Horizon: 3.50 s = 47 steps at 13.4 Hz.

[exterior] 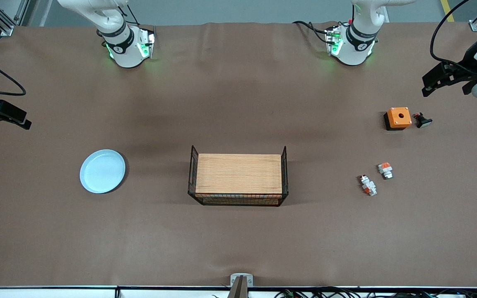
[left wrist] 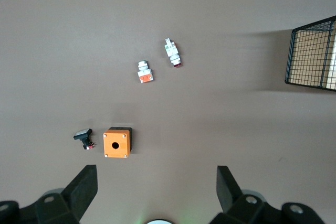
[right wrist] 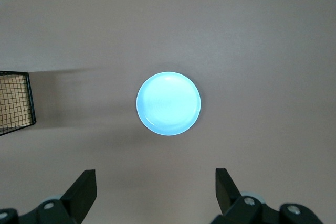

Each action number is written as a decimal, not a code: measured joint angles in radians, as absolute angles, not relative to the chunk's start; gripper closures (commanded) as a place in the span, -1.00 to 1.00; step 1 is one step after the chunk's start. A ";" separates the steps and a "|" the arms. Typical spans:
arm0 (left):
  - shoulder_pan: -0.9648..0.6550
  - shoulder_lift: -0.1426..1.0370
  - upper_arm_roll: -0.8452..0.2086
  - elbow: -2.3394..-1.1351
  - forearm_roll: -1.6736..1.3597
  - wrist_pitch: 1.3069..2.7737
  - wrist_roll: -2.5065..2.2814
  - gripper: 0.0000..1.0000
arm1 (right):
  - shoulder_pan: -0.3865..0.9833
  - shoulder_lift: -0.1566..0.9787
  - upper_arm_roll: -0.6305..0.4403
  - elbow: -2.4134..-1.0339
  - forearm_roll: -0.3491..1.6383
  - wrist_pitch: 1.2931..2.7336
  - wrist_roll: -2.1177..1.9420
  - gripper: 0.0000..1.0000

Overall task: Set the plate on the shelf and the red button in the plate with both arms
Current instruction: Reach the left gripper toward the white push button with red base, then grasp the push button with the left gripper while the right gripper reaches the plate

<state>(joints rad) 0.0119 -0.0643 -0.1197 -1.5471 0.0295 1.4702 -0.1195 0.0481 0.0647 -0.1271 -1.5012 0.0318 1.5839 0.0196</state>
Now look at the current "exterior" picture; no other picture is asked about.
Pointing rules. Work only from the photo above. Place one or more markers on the black push button head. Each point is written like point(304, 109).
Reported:
point(423, 121)

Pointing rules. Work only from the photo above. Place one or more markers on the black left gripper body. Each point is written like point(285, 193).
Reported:
point(464, 70)

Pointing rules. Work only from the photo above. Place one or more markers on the light wooden board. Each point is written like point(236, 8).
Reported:
point(238, 174)

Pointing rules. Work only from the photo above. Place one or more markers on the orange push button box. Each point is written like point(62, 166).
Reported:
point(398, 117)

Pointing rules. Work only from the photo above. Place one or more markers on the short white orange contact block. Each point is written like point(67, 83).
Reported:
point(385, 169)

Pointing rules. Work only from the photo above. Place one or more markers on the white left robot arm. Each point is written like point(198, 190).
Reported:
point(356, 46)

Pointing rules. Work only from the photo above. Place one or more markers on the white table edge rail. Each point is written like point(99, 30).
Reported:
point(48, 292)

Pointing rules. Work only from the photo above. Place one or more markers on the brown paper table cover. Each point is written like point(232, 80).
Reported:
point(238, 103)

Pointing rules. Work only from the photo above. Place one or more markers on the grey metal camera stand bracket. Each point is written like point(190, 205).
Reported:
point(241, 283)

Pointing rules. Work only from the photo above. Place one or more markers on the light blue round plate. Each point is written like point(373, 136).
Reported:
point(102, 171)

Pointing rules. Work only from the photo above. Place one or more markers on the long white orange contact block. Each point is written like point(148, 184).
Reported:
point(367, 185)

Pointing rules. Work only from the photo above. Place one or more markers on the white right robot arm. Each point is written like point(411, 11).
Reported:
point(124, 49)

